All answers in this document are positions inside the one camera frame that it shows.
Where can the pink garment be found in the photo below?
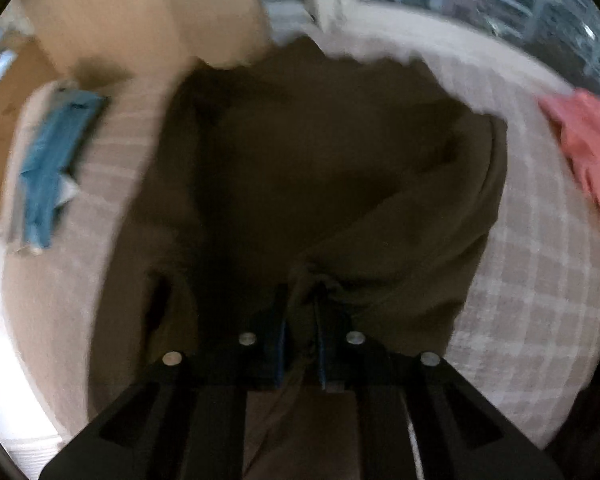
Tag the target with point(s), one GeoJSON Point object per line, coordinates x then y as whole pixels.
{"type": "Point", "coordinates": [585, 130]}

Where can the plaid blanket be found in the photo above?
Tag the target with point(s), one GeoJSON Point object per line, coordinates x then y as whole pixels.
{"type": "Point", "coordinates": [530, 285]}

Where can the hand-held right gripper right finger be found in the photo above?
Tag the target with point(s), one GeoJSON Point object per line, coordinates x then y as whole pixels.
{"type": "Point", "coordinates": [322, 360]}

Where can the dark green jacket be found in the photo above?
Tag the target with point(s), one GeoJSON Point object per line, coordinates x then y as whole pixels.
{"type": "Point", "coordinates": [595, 410]}

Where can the darker wooden board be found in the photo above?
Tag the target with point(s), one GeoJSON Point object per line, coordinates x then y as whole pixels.
{"type": "Point", "coordinates": [0, 125]}

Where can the olive brown garment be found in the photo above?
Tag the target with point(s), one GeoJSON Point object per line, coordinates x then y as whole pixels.
{"type": "Point", "coordinates": [330, 160]}

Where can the blue folded garment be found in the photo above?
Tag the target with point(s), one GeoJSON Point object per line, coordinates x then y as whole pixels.
{"type": "Point", "coordinates": [50, 160]}

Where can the white folded cloth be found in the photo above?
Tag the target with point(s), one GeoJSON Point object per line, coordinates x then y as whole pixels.
{"type": "Point", "coordinates": [69, 191]}

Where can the light wooden board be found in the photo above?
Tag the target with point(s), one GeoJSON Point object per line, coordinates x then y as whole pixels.
{"type": "Point", "coordinates": [130, 10]}

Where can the beige folded shirt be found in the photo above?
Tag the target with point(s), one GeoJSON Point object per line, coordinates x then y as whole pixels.
{"type": "Point", "coordinates": [27, 120]}

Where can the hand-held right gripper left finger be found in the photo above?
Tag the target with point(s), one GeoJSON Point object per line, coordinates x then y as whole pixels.
{"type": "Point", "coordinates": [281, 355]}

